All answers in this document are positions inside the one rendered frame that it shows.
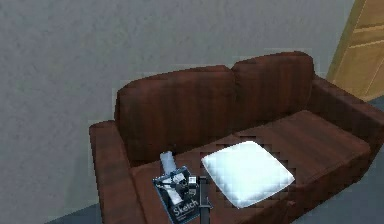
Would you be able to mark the dark blue sketch book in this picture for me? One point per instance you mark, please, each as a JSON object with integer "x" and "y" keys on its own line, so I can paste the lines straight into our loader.
{"x": 186, "y": 208}

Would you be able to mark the light wooden room door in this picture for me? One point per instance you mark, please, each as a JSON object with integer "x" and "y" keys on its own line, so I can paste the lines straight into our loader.
{"x": 363, "y": 56}

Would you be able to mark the white square pillow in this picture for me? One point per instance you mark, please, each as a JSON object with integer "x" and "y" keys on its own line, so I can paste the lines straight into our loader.
{"x": 246, "y": 171}

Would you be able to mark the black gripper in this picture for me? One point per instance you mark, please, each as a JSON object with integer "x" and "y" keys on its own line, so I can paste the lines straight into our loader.
{"x": 181, "y": 187}

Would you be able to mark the brown leather sofa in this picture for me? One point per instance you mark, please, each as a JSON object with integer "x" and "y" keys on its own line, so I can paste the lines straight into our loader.
{"x": 266, "y": 100}

